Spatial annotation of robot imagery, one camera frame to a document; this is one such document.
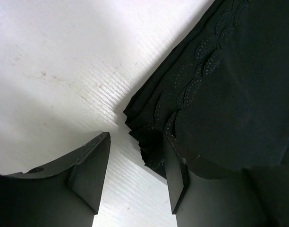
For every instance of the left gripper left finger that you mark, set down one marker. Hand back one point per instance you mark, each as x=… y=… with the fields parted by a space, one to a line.
x=65 y=192

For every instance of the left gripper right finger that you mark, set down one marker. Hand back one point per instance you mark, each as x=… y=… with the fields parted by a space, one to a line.
x=203 y=194

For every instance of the black cloth placemat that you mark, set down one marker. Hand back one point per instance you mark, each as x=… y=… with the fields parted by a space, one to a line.
x=223 y=92

